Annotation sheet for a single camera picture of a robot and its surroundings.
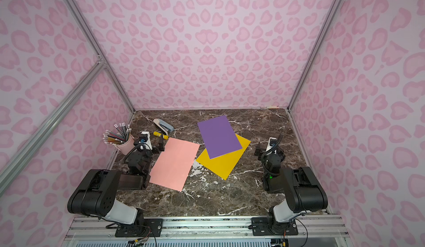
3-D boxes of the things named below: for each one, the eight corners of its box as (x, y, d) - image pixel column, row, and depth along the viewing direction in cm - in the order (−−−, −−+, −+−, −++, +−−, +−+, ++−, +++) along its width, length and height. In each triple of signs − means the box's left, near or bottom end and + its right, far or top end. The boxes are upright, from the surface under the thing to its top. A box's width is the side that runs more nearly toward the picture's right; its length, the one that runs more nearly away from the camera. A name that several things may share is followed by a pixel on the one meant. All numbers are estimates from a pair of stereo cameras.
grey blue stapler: (153, 125, 114) (151, 121, 111) (160, 119, 117) (158, 116, 114) (167, 136, 108) (166, 133, 105) (174, 130, 111) (173, 127, 108)
